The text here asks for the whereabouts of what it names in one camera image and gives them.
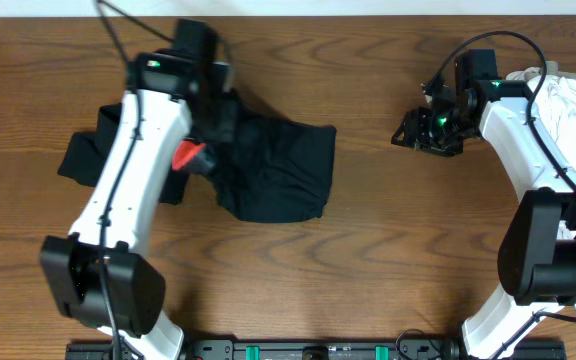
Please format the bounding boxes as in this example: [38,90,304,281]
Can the folded black polo shirt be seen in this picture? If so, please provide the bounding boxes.
[57,104,189,205]

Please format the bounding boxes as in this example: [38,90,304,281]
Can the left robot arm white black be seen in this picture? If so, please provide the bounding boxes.
[39,53,233,359]

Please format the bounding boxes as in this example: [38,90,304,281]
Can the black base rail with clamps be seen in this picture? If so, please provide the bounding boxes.
[65,331,567,360]

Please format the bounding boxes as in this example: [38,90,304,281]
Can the dark navy leggings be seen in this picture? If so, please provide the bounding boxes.
[172,94,337,223]

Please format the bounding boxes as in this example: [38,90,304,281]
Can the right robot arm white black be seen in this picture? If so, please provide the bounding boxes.
[391,77,576,359]

